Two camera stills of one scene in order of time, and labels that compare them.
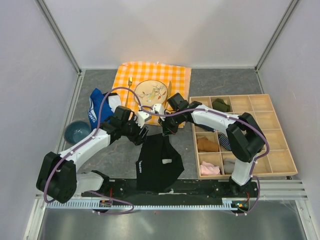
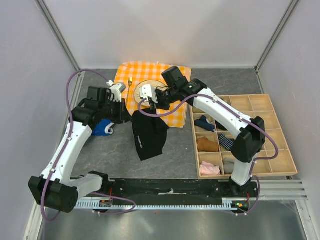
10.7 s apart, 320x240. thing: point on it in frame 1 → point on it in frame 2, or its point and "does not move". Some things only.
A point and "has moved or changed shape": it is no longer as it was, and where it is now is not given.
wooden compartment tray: [215, 157] does not move
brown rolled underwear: [205, 145] does not move
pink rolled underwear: [208, 169] does not move
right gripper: [166, 128] → [159, 105]
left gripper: [137, 139] → [124, 115]
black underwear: [158, 165] has moved or changed shape
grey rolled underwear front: [228, 164] does not move
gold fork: [130, 81] does not move
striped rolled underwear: [224, 141] does not move
